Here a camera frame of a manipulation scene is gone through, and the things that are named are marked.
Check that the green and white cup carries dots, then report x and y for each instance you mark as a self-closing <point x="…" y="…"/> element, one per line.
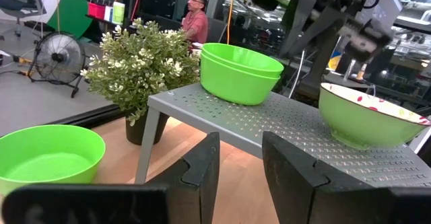
<point x="118" y="13"/>

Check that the green board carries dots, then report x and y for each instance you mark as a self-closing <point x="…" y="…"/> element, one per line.
<point x="70" y="13"/>

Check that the black aluminium table frame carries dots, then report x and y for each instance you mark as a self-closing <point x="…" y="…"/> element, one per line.
<point x="87" y="116"/>

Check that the red container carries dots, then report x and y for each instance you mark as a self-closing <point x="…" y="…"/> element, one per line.
<point x="97" y="11"/>

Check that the grey perforated metal shelf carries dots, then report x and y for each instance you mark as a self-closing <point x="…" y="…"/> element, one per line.
<point x="286" y="123"/>

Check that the green plastic mini bowl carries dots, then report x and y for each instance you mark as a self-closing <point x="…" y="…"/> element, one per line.
<point x="242" y="57"/>
<point x="50" y="163"/>
<point x="235" y="86"/>

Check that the black floor fan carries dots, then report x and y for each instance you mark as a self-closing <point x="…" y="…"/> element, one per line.
<point x="59" y="57"/>

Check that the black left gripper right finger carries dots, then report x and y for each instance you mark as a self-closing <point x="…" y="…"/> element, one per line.
<point x="293" y="183"/>

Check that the small white container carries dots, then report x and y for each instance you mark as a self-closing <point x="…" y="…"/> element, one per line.
<point x="108" y="13"/>

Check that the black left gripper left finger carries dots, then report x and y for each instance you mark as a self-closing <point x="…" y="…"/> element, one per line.
<point x="198" y="183"/>

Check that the floral print ceramic bowl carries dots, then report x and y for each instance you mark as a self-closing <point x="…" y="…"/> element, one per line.
<point x="357" y="123"/>

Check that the potted green artificial plant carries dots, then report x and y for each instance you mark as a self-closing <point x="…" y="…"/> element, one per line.
<point x="134" y="69"/>

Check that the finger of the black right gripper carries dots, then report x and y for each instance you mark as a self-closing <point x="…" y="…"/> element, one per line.
<point x="299" y="25"/>
<point x="325" y="49"/>

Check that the grey office chair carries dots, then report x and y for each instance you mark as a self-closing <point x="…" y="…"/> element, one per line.
<point x="20" y="2"/>

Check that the person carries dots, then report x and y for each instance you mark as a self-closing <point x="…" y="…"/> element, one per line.
<point x="198" y="25"/>

